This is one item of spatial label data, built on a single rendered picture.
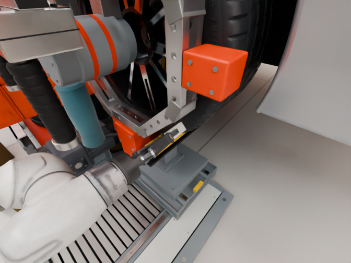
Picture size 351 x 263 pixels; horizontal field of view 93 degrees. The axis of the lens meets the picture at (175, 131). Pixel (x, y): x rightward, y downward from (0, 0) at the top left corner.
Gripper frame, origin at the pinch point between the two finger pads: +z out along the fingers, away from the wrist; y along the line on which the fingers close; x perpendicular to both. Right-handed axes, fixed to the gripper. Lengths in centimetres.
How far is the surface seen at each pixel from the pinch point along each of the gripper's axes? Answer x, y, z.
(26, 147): 30, -75, -35
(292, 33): 5.9, 32.7, 8.0
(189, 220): -45, -34, 2
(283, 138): -63, -26, 109
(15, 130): 42, -77, -34
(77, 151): 14, -48, -19
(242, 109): -31, -59, 129
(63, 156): 14, -48, -25
